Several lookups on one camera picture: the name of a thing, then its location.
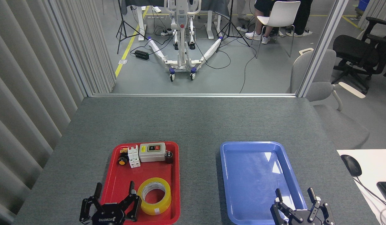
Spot grey office chair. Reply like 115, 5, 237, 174
287, 48, 370, 150

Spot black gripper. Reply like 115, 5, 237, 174
270, 187, 335, 225
79, 181, 142, 225

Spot yellow tape roll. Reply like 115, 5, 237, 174
137, 177, 172, 216

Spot seated person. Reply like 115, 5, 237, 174
245, 0, 275, 44

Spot white plastic chair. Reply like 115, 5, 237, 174
255, 1, 301, 59

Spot red plastic tray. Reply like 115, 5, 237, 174
96, 141, 180, 225

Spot black tripod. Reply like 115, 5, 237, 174
216, 0, 251, 53
116, 0, 149, 54

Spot white circuit breaker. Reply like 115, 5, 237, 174
128, 145, 141, 168

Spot standing person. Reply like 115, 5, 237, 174
285, 0, 313, 37

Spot white wheeled stand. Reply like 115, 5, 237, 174
147, 0, 224, 82

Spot yellow push button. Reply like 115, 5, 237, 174
118, 148, 129, 166

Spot silver table edge rail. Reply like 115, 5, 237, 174
92, 93, 298, 98

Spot white desk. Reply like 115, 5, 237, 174
337, 149, 386, 225

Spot black computer mouse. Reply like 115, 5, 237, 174
341, 155, 362, 177

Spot black office chair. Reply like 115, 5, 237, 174
332, 17, 386, 94

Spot blue plastic tray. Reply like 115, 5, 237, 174
220, 141, 310, 225

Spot grey switch box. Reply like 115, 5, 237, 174
139, 142, 166, 163

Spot silver post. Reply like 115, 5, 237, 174
297, 0, 350, 98

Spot black floor cable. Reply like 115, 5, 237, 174
239, 47, 256, 93

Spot black mouse cable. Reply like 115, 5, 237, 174
356, 176, 386, 210

